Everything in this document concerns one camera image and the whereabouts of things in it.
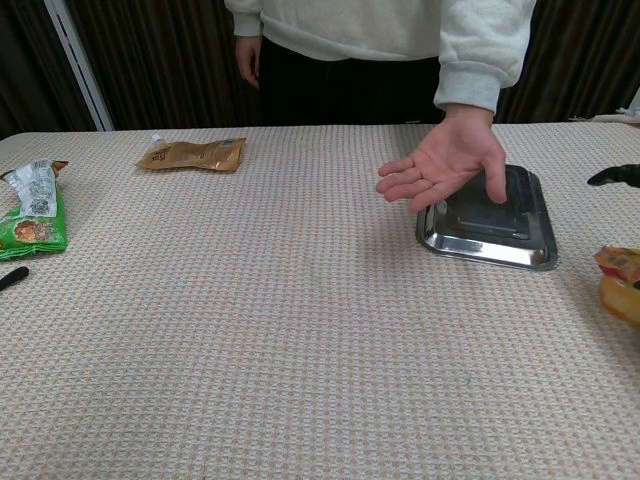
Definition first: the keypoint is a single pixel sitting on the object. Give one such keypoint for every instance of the orange fruit jelly cup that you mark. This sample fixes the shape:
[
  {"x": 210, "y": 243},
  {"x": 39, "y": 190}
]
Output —
[{"x": 620, "y": 295}]

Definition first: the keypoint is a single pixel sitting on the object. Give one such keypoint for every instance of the square stainless steel tray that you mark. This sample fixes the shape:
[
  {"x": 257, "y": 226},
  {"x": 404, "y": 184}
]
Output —
[{"x": 500, "y": 250}]

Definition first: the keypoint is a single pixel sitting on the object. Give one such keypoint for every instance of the green snack bag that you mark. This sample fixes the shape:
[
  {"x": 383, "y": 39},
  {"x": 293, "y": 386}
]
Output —
[{"x": 35, "y": 225}]

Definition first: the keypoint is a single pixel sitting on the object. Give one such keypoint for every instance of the person's right sleeved forearm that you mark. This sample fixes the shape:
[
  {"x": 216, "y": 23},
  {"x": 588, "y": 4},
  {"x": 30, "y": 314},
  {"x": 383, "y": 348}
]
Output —
[{"x": 245, "y": 17}]

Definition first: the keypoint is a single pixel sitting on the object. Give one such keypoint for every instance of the black trousers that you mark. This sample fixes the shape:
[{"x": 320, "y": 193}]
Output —
[{"x": 350, "y": 92}]

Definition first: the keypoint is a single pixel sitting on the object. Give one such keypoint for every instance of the brown spouted pouch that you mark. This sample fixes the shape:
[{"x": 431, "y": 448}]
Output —
[{"x": 195, "y": 156}]

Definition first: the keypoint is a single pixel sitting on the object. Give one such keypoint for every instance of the person's left sleeved forearm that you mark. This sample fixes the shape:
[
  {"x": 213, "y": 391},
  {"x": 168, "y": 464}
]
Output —
[{"x": 480, "y": 50}]

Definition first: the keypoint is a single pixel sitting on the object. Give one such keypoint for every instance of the person's right hand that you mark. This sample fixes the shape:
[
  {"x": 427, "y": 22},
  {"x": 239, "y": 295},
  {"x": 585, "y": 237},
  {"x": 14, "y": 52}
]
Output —
[{"x": 248, "y": 60}]

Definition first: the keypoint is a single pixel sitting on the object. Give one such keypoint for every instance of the person in grey sweatshirt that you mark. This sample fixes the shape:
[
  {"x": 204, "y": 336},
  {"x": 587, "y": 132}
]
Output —
[{"x": 160, "y": 60}]

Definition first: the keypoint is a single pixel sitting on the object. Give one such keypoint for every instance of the person's left hand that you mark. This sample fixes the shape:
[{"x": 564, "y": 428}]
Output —
[{"x": 450, "y": 160}]

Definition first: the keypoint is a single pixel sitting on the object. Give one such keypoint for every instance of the beige checked tablecloth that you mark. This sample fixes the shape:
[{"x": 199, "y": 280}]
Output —
[{"x": 280, "y": 325}]

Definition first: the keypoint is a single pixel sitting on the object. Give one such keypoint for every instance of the white sweater torso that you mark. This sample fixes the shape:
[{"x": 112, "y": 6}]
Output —
[{"x": 350, "y": 25}]

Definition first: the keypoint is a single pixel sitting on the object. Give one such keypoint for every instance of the white metal frame post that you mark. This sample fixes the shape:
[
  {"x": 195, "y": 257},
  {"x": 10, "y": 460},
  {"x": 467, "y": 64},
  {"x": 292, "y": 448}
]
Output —
[{"x": 80, "y": 70}]

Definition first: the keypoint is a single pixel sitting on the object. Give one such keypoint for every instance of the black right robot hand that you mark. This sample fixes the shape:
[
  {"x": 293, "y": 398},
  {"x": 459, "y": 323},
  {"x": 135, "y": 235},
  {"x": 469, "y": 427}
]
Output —
[{"x": 620, "y": 175}]

